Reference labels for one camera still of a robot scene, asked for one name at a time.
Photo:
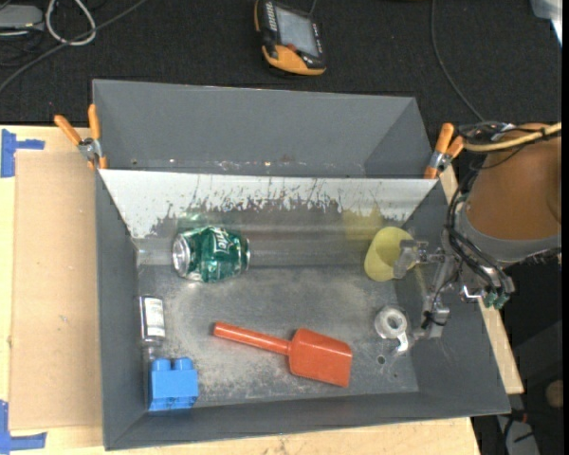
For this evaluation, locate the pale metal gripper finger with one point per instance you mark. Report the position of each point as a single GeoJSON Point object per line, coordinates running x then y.
{"type": "Point", "coordinates": [436, 321]}
{"type": "Point", "coordinates": [407, 256]}

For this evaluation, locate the yellow plastic cup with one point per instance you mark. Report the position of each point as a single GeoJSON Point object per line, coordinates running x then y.
{"type": "Point", "coordinates": [383, 254]}

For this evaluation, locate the orange plastic scoop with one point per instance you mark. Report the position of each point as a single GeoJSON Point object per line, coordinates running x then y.
{"type": "Point", "coordinates": [317, 356]}

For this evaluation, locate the grey metal bin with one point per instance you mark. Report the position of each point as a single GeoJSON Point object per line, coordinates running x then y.
{"type": "Point", "coordinates": [275, 301]}

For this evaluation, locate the crushed green drink can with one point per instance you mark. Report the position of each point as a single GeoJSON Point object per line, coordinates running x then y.
{"type": "Point", "coordinates": [213, 254]}

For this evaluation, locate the small clear glass bottle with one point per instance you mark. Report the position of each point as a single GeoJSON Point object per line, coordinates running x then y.
{"type": "Point", "coordinates": [152, 318]}

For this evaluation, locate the blue toy brick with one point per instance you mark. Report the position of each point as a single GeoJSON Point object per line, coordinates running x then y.
{"type": "Point", "coordinates": [170, 384]}

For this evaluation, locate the brown cardboard board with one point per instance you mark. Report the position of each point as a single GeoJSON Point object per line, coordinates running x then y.
{"type": "Point", "coordinates": [52, 278]}

